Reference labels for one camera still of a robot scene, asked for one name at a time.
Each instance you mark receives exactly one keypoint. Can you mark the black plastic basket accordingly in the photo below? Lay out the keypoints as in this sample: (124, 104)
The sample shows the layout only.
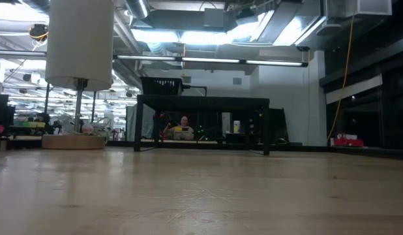
(160, 86)

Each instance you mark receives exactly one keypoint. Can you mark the black mesh desk shelf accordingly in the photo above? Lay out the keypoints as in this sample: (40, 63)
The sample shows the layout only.
(204, 102)

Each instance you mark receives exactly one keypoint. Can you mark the person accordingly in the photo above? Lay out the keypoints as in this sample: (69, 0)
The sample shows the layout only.
(183, 130)

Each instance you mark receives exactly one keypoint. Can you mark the white bottle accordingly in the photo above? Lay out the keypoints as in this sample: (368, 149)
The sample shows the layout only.
(236, 127)

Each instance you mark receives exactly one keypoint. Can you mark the long ceiling light bar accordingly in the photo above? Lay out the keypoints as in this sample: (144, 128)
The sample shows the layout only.
(209, 60)

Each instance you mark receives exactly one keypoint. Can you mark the black cabinet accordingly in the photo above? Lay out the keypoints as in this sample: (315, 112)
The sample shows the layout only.
(278, 125)

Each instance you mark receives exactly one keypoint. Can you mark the metal lamp pole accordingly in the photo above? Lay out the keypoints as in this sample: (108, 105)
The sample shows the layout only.
(79, 104)

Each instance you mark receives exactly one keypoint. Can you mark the round wooden lamp base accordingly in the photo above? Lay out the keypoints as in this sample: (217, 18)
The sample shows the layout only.
(74, 142)

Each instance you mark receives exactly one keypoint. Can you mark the white cylindrical lamp shade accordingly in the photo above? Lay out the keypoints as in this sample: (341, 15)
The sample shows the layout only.
(77, 42)

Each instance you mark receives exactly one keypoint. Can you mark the red box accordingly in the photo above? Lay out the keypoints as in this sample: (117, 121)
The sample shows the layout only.
(348, 143)

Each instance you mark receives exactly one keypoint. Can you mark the black ceiling device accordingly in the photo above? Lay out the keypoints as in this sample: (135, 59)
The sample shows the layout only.
(38, 31)

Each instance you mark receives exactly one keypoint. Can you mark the white air vent unit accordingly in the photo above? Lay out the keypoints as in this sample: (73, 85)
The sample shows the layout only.
(367, 8)

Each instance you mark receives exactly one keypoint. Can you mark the dark monitor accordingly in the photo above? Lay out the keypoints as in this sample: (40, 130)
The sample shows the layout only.
(0, 109)

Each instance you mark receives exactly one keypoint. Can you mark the thin black camera frame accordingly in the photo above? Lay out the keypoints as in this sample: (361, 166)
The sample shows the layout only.
(186, 87)

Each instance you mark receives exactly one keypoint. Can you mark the black aluminium table frame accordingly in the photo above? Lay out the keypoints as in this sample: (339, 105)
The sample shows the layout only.
(319, 149)

